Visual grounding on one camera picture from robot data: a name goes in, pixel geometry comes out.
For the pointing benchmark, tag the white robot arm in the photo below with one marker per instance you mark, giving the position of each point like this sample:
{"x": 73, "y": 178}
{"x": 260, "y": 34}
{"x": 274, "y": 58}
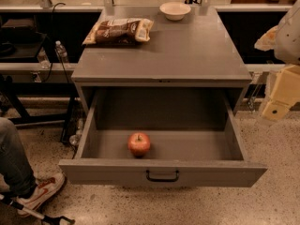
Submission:
{"x": 284, "y": 40}

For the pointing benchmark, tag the brown chip bag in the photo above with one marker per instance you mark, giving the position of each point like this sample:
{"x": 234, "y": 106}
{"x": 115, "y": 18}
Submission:
{"x": 119, "y": 31}

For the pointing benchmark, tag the white red sneaker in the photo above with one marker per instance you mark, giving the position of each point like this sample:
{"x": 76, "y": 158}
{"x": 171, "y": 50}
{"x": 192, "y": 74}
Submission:
{"x": 43, "y": 191}

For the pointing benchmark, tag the white bowl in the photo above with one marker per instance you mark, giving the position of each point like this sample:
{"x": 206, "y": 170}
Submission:
{"x": 175, "y": 11}

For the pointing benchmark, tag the grey metal cabinet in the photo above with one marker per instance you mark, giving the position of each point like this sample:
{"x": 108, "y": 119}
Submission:
{"x": 196, "y": 51}

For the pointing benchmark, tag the black drawer handle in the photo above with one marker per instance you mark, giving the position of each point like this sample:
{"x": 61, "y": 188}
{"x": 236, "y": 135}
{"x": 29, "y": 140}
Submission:
{"x": 162, "y": 177}

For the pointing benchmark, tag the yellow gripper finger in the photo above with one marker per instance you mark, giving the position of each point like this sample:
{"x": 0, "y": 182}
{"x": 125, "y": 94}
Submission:
{"x": 285, "y": 93}
{"x": 267, "y": 41}

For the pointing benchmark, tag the black grey stick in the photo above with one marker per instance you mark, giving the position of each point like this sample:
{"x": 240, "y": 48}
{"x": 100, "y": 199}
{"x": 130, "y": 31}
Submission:
{"x": 50, "y": 220}

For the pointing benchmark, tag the red apple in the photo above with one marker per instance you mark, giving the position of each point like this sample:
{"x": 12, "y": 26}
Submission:
{"x": 138, "y": 144}

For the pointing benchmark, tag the grey open drawer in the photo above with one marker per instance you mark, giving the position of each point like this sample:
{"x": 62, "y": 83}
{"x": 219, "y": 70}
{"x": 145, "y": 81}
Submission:
{"x": 191, "y": 130}

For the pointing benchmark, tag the clear water bottle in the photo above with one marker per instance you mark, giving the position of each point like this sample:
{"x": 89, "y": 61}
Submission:
{"x": 61, "y": 52}

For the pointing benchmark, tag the plastic bottle on floor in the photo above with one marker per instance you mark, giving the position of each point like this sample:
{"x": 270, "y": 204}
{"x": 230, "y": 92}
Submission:
{"x": 75, "y": 139}

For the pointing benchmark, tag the person leg in jeans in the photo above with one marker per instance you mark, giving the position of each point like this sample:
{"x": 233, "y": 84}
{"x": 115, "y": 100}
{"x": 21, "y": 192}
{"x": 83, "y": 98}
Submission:
{"x": 14, "y": 165}

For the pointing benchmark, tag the black side table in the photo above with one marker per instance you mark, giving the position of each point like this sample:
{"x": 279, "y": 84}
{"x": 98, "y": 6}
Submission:
{"x": 21, "y": 75}

